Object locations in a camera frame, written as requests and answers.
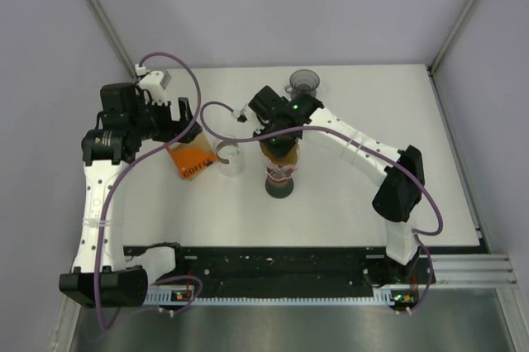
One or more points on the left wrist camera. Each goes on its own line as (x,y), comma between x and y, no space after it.
(155,82)

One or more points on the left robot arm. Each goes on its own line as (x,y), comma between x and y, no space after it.
(131,114)

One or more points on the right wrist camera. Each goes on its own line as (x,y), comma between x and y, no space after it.
(246,115)

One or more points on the orange coffee filter box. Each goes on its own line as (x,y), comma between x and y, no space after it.
(190,159)

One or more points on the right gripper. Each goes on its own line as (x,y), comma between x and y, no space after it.
(279,151)

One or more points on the clear glass dripper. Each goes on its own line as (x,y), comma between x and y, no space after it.
(280,169)

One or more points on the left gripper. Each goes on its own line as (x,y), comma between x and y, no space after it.
(173,127)

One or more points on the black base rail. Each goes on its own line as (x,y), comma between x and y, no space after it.
(295,272)

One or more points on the grey plastic dripper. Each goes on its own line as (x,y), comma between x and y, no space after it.
(303,81)

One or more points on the clear glass beaker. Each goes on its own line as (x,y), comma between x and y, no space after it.
(230,158)

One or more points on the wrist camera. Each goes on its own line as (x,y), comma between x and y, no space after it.
(246,115)
(155,82)

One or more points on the brown paper coffee filter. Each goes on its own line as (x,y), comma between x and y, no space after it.
(290,159)

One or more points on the grey slotted cable duct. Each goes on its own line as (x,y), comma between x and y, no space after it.
(156,296)

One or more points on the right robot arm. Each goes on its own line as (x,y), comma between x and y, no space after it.
(397,174)

